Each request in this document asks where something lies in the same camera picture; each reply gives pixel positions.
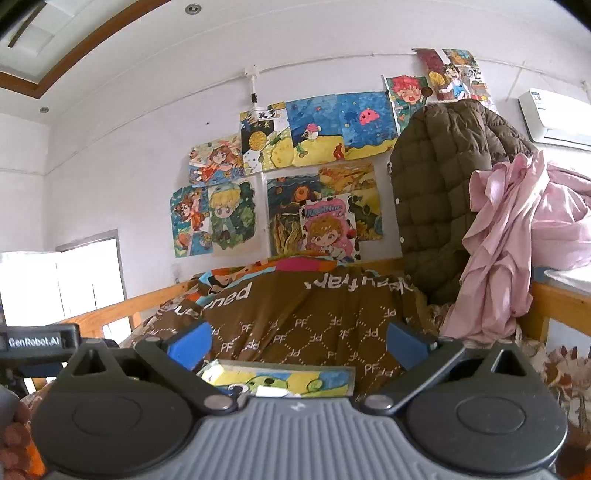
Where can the blue sea painting poster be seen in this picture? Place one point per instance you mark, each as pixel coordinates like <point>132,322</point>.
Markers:
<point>338,127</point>

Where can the brown PF patterned blanket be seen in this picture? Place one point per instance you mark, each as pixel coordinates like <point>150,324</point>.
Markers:
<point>318,318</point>

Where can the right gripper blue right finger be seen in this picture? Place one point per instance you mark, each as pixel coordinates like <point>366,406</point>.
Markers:
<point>426,360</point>

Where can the white wall air conditioner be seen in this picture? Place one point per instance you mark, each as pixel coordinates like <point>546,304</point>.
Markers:
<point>556,119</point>

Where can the wooden bed rail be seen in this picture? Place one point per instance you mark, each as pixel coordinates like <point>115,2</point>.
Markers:
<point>91,324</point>

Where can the dark olive quilted jacket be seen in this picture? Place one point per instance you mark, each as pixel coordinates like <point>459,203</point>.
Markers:
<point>432,163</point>

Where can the grey tray with painted bottom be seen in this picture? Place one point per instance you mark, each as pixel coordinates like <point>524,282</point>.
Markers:
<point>279,381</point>

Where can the window with bright light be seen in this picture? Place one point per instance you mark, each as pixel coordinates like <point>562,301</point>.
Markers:
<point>43,288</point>

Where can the blond boy cartoon poster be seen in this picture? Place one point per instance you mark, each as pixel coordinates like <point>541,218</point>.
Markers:
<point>232,207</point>

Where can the person's left hand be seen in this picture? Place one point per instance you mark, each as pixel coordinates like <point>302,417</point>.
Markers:
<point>20,458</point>

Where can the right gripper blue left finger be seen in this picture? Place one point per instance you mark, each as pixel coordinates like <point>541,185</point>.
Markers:
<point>173,361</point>

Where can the pink cow print poster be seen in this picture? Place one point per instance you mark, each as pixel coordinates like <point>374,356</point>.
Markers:
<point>328,227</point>

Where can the red hair cartoon poster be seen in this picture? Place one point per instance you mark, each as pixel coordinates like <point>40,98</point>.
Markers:
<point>408,94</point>

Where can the starry night style painting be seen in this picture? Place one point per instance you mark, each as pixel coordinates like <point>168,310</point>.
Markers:
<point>286,195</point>

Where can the pink crumpled cloth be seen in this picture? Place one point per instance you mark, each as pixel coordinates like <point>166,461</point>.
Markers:
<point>529,213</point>

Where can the orange hair girl poster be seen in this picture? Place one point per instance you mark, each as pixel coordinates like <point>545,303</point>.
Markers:
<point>191,222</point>

